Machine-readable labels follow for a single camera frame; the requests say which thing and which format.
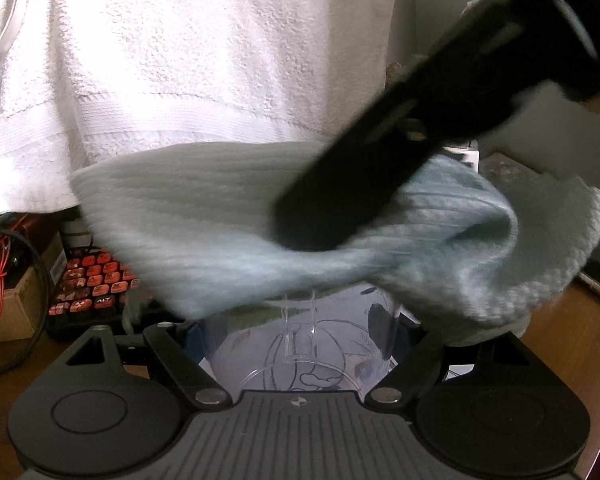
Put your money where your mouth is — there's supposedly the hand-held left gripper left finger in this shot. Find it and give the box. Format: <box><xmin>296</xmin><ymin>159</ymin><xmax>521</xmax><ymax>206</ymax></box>
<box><xmin>65</xmin><ymin>321</ymin><xmax>231</xmax><ymax>410</ymax></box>

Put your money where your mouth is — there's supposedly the white can with gold bands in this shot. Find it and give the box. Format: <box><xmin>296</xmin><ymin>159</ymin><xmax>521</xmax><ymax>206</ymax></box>
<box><xmin>61</xmin><ymin>217</ymin><xmax>93</xmax><ymax>251</ymax></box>

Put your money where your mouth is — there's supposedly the cardboard box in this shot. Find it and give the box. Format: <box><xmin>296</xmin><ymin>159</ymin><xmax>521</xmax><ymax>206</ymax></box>
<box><xmin>0</xmin><ymin>232</ymin><xmax>66</xmax><ymax>343</ymax></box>

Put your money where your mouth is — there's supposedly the grey-blue microfiber cloth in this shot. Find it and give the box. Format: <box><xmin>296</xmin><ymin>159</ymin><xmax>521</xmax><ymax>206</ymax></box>
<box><xmin>70</xmin><ymin>140</ymin><xmax>600</xmax><ymax>346</ymax></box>

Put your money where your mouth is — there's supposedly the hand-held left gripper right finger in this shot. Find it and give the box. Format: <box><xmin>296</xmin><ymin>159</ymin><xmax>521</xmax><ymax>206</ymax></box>
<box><xmin>366</xmin><ymin>330</ymin><xmax>528</xmax><ymax>408</ymax></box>

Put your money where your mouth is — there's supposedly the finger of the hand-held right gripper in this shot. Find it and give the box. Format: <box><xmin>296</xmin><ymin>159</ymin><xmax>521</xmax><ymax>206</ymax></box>
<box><xmin>272</xmin><ymin>5</ymin><xmax>526</xmax><ymax>253</ymax></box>

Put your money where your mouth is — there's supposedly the clear plastic container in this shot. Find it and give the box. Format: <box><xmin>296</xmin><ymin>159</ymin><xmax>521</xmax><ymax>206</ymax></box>
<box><xmin>195</xmin><ymin>280</ymin><xmax>421</xmax><ymax>401</ymax></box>

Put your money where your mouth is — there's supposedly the white terry towel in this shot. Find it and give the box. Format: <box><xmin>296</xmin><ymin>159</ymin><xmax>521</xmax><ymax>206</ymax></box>
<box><xmin>0</xmin><ymin>0</ymin><xmax>398</xmax><ymax>218</ymax></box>

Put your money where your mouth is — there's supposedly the black cable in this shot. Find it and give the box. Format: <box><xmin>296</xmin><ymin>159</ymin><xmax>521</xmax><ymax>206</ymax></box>
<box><xmin>0</xmin><ymin>212</ymin><xmax>51</xmax><ymax>383</ymax></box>

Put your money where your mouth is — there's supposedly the black keyboard with red keys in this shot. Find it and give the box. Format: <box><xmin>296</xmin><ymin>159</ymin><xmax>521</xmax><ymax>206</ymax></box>
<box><xmin>47</xmin><ymin>247</ymin><xmax>181</xmax><ymax>341</ymax></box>

